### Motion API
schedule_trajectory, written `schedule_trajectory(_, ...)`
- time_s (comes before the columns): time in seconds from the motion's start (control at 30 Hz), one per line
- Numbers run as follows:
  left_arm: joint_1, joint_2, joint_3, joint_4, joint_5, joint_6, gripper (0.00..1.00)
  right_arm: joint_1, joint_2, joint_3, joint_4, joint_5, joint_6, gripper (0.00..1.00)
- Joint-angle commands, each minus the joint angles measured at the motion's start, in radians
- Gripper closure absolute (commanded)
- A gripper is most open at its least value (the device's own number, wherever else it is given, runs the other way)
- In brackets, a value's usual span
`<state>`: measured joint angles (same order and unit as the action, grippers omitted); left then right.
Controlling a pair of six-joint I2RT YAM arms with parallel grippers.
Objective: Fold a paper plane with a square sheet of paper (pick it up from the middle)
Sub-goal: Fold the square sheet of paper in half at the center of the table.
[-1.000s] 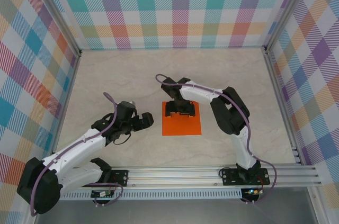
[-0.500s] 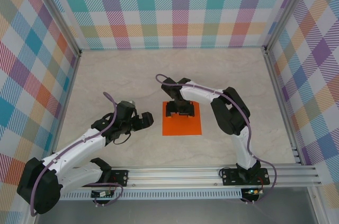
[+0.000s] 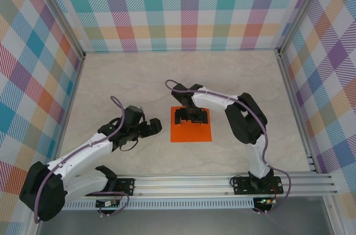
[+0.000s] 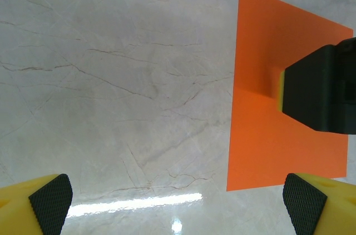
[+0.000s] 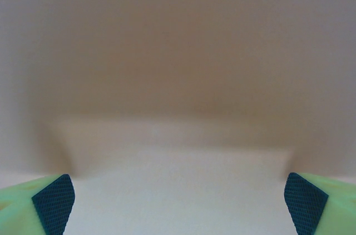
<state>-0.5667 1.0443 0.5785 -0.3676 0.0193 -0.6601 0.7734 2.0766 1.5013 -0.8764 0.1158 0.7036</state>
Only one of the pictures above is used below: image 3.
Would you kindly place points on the small controller board green light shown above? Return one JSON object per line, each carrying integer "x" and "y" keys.
{"x": 265, "y": 201}

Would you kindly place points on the aluminium side rail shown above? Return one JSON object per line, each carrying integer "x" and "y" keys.
{"x": 294, "y": 107}
{"x": 74, "y": 90}

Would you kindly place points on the aluminium extrusion mounting rail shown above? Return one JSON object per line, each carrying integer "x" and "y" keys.
{"x": 180, "y": 183}

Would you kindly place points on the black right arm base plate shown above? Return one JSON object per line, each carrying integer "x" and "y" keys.
{"x": 239, "y": 186}

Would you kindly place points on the aluminium frame post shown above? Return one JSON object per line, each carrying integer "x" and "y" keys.
{"x": 301, "y": 10}
{"x": 60, "y": 14}

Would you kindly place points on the grey metal sheet panel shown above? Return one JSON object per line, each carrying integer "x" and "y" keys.
{"x": 180, "y": 222}

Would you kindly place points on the orange paper sheet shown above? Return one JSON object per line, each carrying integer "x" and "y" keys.
{"x": 192, "y": 133}

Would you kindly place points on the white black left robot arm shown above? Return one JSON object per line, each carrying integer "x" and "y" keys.
{"x": 86, "y": 155}

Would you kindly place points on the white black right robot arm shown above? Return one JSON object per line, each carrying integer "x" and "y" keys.
{"x": 242, "y": 126}

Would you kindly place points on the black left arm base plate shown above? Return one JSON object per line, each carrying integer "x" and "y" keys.
{"x": 126, "y": 186}

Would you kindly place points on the small black controller board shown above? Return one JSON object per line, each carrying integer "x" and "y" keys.
{"x": 107, "y": 203}

